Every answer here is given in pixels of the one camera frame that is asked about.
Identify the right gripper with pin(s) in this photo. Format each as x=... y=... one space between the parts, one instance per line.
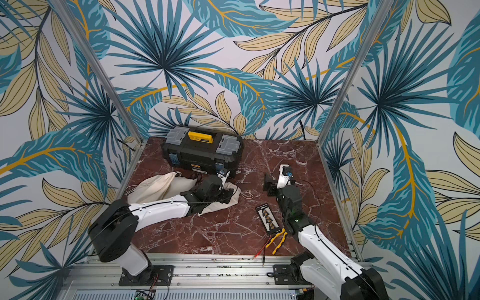
x=272 y=185

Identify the cream cloth bag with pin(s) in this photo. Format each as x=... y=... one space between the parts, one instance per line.
x=229 y=197
x=160 y=187

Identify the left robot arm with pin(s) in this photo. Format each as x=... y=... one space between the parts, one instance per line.
x=112 y=233

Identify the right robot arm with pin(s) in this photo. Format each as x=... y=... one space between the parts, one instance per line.
x=322 y=264

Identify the black bit set card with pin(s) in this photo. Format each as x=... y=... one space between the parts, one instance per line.
x=268 y=219

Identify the yellow black pliers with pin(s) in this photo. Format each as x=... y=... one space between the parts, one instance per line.
x=278 y=240

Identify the black plastic toolbox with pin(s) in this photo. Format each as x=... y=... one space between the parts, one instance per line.
x=203 y=151

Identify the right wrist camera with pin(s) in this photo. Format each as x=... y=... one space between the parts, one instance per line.
x=285 y=176

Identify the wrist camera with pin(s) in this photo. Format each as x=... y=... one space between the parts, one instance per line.
x=223 y=174
x=285 y=176

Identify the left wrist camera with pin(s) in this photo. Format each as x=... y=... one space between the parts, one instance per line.
x=223 y=174

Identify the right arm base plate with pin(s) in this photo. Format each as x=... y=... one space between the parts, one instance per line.
x=287 y=274

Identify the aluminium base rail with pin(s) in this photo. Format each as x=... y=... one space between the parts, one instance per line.
x=195 y=277

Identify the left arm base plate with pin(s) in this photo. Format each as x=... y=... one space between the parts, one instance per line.
x=159 y=275

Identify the left aluminium frame post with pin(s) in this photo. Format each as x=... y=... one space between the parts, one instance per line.
x=74 y=29

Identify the aluminium frame post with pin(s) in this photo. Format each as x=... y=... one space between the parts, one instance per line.
x=372 y=30
x=74 y=29

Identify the right aluminium frame post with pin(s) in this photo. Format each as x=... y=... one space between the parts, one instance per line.
x=372 y=30

